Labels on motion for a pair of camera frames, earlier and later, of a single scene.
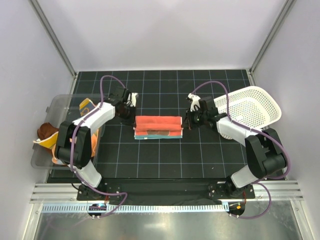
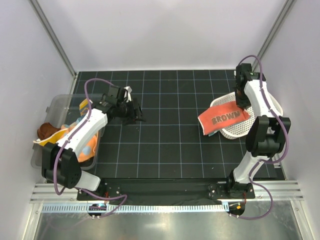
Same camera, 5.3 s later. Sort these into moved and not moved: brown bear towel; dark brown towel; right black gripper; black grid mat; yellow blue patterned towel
Moved: brown bear towel; right black gripper
Not moved: black grid mat; dark brown towel; yellow blue patterned towel
